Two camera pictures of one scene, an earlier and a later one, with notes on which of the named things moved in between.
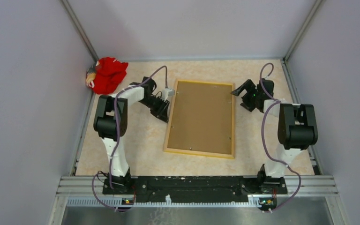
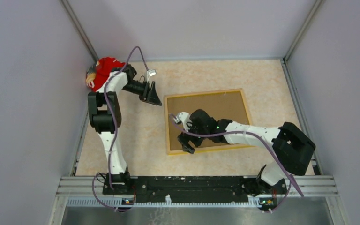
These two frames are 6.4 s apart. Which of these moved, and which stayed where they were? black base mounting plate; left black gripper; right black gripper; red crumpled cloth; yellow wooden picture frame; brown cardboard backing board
Moved: yellow wooden picture frame; brown cardboard backing board; right black gripper; left black gripper
Stayed: red crumpled cloth; black base mounting plate
